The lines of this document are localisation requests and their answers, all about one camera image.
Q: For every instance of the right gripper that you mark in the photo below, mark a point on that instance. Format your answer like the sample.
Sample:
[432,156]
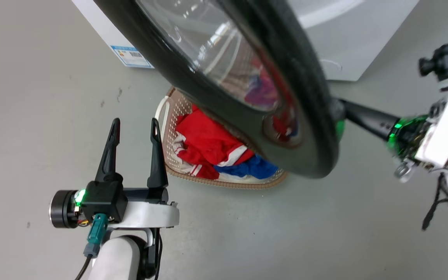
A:
[447,124]

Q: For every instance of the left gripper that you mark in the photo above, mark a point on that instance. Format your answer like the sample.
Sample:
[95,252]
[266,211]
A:
[150,216]

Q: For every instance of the black round glass washer door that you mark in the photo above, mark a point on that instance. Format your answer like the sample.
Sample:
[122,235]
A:
[305,128]

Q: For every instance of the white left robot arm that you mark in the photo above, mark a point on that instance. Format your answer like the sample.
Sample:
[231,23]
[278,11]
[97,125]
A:
[117,258]

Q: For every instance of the white washing machine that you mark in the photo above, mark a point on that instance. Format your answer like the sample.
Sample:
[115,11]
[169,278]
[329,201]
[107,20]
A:
[348,42]

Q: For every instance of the beige perforated laundry basket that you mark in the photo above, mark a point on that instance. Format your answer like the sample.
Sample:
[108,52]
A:
[177,107]

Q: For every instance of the red white-striped garment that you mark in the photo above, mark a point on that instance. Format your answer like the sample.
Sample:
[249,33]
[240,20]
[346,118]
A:
[204,136]

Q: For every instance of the blue white energy label sticker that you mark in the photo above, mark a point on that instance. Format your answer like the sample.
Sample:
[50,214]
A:
[132,57]

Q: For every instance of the blue garment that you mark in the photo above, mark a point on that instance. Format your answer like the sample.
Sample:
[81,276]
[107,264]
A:
[255,166]

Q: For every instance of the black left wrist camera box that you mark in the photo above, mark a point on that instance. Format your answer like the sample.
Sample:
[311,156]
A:
[103,200]

